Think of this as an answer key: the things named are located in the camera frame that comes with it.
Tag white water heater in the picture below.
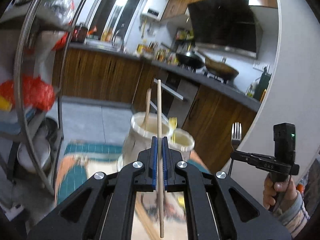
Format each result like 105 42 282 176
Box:
142 0 169 21

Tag brown frying pan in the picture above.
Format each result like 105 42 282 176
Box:
197 50 239 81

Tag right hand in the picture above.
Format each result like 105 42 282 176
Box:
263 174 298 212

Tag white floral ceramic utensil holder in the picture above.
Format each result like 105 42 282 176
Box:
117 112 196 173

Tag kitchen faucet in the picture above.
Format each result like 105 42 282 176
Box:
111 29 124 51

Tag black range hood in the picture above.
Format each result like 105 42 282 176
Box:
188 0 263 59

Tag yellow tulip handle utensil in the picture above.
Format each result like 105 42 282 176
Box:
169 117 177 144

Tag gold metal fork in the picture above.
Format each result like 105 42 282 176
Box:
227 122 243 177

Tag kitchen window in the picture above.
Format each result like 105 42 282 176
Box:
76 0 144 42

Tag built-in oven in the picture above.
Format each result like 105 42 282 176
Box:
151 70 200 128

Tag dark green kettle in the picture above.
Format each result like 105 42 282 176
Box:
253 67 271 101

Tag red plastic bag lower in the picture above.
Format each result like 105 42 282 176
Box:
1 75 56 111

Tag wooden kitchen cabinets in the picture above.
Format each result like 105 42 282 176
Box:
52 0 278 173

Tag stainless steel shelf rack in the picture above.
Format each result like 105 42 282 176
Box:
1 0 86 194

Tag wooden chopstick two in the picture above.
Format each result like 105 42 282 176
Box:
157 80 164 238

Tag red plastic bag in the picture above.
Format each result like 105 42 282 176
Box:
1 75 56 111
52 31 68 51

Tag right forearm sleeve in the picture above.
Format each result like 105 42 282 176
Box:
274 190 310 238

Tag patterned quilted table cloth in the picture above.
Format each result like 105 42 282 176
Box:
53 139 211 240

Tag wooden chopstick one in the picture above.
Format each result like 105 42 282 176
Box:
142 88 152 130

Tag dark rice cooker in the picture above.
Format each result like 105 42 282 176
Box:
71 23 88 43

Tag black wok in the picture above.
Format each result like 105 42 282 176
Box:
161 42 204 69

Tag red plastic bag upper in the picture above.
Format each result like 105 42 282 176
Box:
52 31 68 51

